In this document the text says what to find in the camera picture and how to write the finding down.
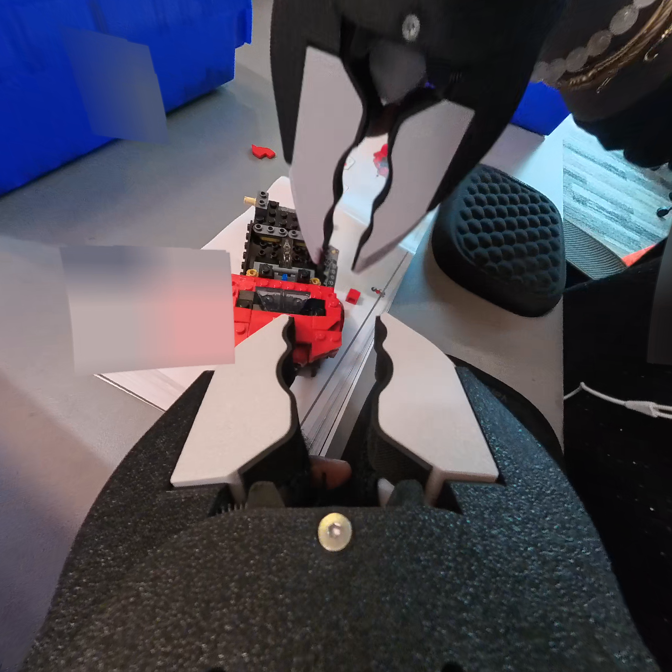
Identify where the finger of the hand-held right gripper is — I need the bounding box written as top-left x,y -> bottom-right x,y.
351,99 -> 477,274
289,45 -> 368,265

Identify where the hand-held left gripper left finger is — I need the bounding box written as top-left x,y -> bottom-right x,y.
169,314 -> 316,502

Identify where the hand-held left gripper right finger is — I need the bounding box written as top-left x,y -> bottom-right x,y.
366,313 -> 501,506

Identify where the red lego car body section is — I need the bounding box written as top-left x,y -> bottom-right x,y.
231,273 -> 345,379

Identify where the blue plastic bin with divider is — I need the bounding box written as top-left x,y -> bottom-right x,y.
0,0 -> 253,197

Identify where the person's right forearm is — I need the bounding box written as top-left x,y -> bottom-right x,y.
535,0 -> 672,169

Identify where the person's left hand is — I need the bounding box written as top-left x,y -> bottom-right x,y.
309,456 -> 354,491

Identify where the black honeycomb seat cushion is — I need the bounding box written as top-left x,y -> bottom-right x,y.
430,164 -> 568,318

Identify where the white instruction booklet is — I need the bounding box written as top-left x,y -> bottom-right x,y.
94,134 -> 439,457

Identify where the black mesh chair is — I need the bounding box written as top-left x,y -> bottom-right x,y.
564,220 -> 631,280

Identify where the dark cloth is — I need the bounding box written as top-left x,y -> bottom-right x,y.
564,257 -> 672,672

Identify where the white bead bracelet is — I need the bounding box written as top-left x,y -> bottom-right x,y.
530,0 -> 659,87

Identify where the gold chain bracelet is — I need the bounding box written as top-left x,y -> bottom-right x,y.
556,10 -> 672,91

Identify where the white cable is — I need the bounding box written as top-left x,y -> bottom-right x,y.
564,382 -> 672,419

